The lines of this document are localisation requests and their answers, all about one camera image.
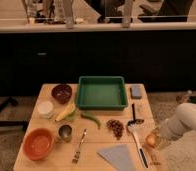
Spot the orange plastic bowl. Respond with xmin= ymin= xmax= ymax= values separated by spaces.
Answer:
xmin=23 ymin=128 xmax=55 ymax=161

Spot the green chili pepper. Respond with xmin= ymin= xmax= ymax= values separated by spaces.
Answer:
xmin=81 ymin=112 xmax=101 ymax=129

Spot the white paper cup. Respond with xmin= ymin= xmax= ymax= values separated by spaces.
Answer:
xmin=37 ymin=101 xmax=54 ymax=119

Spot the black marker pen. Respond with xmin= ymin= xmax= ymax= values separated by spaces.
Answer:
xmin=132 ymin=103 xmax=136 ymax=121

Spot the bunch of dark grapes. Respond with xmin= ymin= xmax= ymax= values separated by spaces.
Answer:
xmin=106 ymin=119 xmax=124 ymax=139

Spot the dark red bowl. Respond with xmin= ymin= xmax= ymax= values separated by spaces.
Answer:
xmin=51 ymin=84 xmax=72 ymax=104

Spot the small metal cup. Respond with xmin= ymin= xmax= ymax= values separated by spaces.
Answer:
xmin=58 ymin=125 xmax=72 ymax=142

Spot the blue sponge block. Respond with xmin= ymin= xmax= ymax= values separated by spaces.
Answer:
xmin=130 ymin=84 xmax=142 ymax=99

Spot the yellow-orange apple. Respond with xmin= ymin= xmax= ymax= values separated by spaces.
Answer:
xmin=145 ymin=134 xmax=156 ymax=148

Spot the black office chair base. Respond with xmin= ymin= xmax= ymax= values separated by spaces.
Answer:
xmin=0 ymin=97 xmax=29 ymax=131

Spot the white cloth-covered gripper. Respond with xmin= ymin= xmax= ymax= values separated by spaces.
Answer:
xmin=147 ymin=115 xmax=188 ymax=150

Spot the grey-blue folded cloth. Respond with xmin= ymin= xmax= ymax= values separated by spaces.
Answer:
xmin=97 ymin=144 xmax=136 ymax=171

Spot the green plastic tray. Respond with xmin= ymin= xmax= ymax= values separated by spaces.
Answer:
xmin=76 ymin=76 xmax=128 ymax=111

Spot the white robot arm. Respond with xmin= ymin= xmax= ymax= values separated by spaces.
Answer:
xmin=145 ymin=103 xmax=196 ymax=150

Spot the yellow corn cob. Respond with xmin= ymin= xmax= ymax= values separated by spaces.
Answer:
xmin=55 ymin=103 xmax=75 ymax=122

